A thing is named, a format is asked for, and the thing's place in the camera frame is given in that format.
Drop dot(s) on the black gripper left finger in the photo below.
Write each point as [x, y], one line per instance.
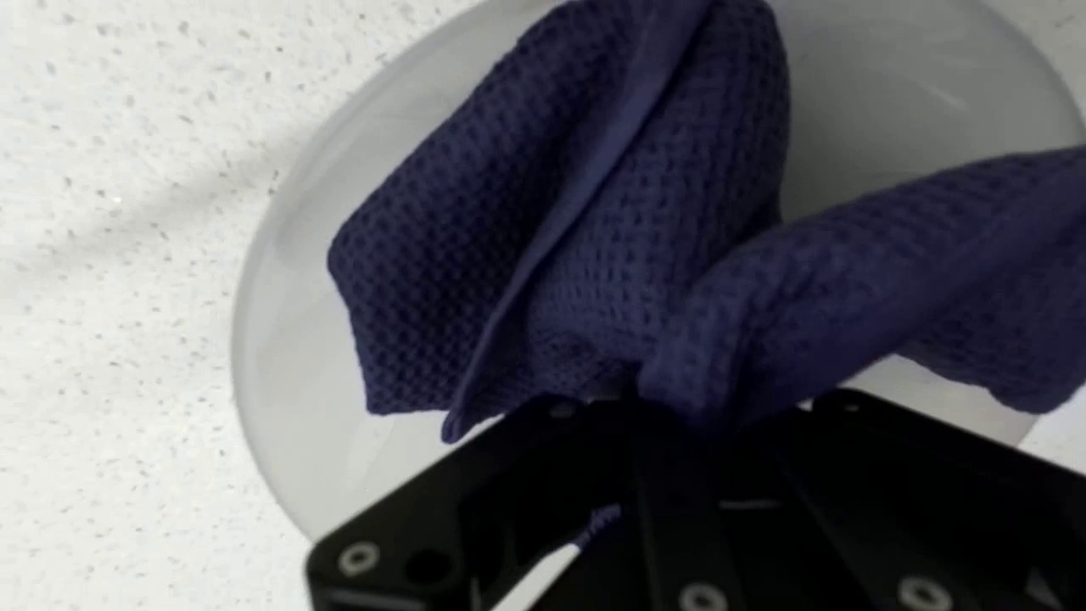
[497, 511]

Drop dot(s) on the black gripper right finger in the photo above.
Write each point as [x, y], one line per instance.
[859, 511]

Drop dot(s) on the blue waffle-weave towel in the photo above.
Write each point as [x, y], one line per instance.
[634, 224]

